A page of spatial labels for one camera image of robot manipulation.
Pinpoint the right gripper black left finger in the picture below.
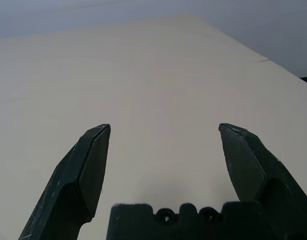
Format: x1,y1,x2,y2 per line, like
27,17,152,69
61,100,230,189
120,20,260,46
18,123,112,240

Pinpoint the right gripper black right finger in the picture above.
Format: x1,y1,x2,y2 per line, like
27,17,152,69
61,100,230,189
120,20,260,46
218,122,307,240

